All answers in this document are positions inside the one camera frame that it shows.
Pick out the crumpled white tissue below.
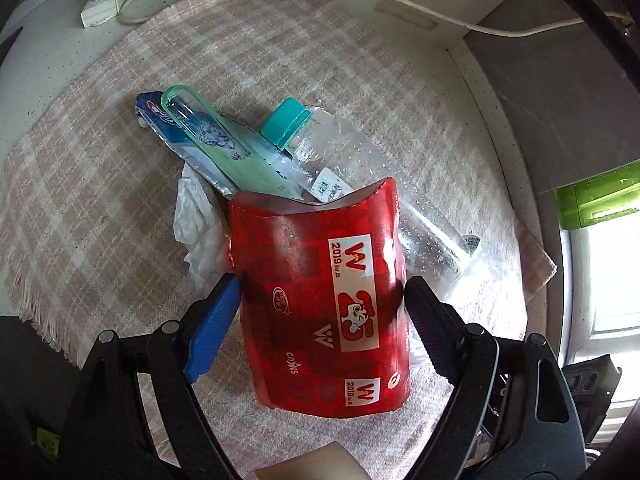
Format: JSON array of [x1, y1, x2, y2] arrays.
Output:
[[172, 165, 232, 291]]

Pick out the white power strip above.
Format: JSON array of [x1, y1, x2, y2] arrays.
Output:
[[80, 0, 146, 28]]

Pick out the person's left hand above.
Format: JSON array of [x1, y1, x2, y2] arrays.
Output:
[[254, 441, 368, 480]]

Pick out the blue toothpaste tube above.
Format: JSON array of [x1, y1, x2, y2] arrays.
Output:
[[135, 91, 238, 198]]

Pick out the green plastic box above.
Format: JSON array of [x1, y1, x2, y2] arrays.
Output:
[[554, 162, 640, 231]]

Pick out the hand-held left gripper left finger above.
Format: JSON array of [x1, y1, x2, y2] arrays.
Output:
[[60, 272, 243, 480]]

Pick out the clear bottle with teal cap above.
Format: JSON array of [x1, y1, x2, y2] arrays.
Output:
[[260, 97, 481, 281]]

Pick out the pink checked cloth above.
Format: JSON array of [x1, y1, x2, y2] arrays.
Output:
[[0, 0, 558, 480]]

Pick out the black plastic device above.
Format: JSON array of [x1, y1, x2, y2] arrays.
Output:
[[562, 354, 626, 408]]

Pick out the green toothbrush package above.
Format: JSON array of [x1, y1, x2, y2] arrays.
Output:
[[161, 84, 306, 200]]

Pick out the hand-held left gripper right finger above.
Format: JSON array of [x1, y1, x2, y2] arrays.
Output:
[[404, 276, 590, 480]]

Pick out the red paper carton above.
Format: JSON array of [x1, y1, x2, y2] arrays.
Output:
[[227, 176, 413, 417]]

